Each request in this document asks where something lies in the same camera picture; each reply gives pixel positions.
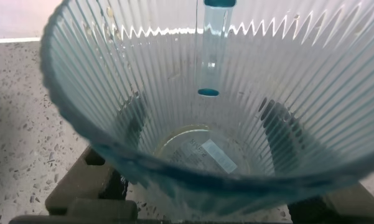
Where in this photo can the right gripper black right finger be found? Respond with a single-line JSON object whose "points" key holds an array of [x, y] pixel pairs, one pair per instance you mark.
{"points": [[354, 208]]}

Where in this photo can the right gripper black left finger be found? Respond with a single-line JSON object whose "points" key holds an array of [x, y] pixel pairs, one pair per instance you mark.
{"points": [[84, 186]]}

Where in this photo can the ribbed translucent blue cup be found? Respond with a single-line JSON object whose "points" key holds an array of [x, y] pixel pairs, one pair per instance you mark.
{"points": [[174, 93]]}

